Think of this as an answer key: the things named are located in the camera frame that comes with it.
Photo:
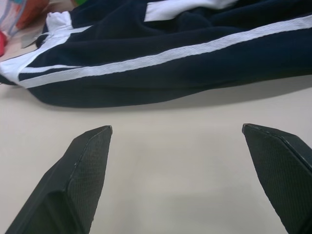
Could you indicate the green item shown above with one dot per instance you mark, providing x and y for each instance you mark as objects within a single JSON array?
[{"x": 79, "y": 2}]

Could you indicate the red soft item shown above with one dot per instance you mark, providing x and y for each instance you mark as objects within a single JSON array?
[{"x": 3, "y": 44}]

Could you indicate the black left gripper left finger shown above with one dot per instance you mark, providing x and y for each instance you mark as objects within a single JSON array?
[{"x": 73, "y": 180}]

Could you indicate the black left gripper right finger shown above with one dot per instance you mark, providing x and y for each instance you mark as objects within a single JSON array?
[{"x": 282, "y": 170}]

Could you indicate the navy jacket with white stripes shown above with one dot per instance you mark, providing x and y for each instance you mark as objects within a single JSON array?
[{"x": 156, "y": 80}]

